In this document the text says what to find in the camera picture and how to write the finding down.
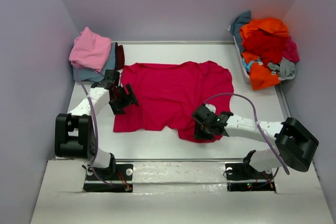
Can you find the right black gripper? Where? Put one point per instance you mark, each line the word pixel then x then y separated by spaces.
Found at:
pixel 199 134

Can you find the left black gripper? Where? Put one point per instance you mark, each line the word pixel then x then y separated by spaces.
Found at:
pixel 117 108

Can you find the magenta t shirt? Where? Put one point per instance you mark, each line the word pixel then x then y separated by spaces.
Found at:
pixel 169 94
pixel 290 52

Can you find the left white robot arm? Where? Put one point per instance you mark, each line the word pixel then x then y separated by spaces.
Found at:
pixel 76 132

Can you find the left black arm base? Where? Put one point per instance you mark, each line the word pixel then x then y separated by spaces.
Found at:
pixel 119 182

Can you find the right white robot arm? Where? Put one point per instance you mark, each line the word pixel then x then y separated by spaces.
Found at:
pixel 290 144

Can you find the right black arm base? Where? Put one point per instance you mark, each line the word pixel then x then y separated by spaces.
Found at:
pixel 242 178

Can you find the dark red folded t shirt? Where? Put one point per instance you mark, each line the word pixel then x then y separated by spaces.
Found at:
pixel 119 57

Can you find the light blue folded t shirt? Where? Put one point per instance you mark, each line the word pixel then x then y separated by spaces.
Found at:
pixel 85 74

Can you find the pink folded t shirt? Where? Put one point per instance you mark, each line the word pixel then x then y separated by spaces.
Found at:
pixel 90 50

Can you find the orange t shirt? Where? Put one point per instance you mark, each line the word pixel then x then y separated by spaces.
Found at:
pixel 270 25

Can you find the grey t shirt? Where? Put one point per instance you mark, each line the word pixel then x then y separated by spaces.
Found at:
pixel 286 69

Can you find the teal blue t shirt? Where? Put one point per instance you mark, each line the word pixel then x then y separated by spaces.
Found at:
pixel 241 20

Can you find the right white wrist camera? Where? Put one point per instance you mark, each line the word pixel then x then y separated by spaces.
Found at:
pixel 211 107

